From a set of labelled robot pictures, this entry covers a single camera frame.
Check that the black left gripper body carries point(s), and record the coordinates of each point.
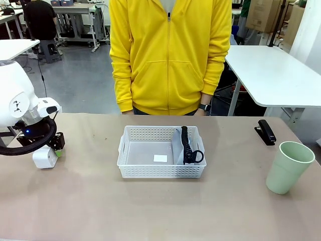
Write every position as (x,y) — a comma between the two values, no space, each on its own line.
(33,134)

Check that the small white box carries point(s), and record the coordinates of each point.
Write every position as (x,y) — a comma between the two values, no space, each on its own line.
(44,158)

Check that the black stapler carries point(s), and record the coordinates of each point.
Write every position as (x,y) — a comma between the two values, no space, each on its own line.
(267,133)

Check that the person's right forearm yellow sleeve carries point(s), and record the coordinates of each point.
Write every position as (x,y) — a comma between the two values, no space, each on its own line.
(121,85)

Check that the person's left forearm yellow sleeve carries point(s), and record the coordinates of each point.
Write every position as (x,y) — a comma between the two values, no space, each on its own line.
(213,77)

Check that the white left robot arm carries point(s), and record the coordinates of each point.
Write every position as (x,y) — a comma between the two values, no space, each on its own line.
(12,82)

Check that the white perforated plastic basket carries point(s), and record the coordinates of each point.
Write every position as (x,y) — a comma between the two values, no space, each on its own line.
(160,172)

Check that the person's left hand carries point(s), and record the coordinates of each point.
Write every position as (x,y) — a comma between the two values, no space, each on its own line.
(200,112)

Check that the grey plastic stool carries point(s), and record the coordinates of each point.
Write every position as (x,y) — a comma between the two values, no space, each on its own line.
(50,51)

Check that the small white table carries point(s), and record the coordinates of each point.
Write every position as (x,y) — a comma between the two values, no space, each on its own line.
(15,46)

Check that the white paper label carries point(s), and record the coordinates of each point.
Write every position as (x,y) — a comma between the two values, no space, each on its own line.
(160,158)

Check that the seated person in black shirt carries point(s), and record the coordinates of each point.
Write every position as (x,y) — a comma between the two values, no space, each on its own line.
(41,20)

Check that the grey-framed workbench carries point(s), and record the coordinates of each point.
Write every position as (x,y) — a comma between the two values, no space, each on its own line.
(75,15)

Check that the blue storage bin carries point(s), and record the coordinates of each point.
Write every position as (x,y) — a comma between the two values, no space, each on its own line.
(59,2)

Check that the person in yellow hoodie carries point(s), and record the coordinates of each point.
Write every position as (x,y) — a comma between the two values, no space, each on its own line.
(168,50)

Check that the black smartwatch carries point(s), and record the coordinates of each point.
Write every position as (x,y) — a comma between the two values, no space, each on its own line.
(205,107)

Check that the large white table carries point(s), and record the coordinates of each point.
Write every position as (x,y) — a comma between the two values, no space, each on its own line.
(270,72)

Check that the pale green cup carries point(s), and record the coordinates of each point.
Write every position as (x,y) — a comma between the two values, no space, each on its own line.
(286,173)

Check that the large cardboard box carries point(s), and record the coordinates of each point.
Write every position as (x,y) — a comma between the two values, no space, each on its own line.
(265,15)

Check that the black metal pole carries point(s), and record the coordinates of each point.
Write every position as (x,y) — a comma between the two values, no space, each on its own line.
(277,22)

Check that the tall cardboard box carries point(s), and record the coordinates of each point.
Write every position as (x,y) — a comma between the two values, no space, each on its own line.
(296,23)

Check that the white upright panel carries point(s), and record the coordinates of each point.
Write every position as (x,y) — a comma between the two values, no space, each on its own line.
(307,32)

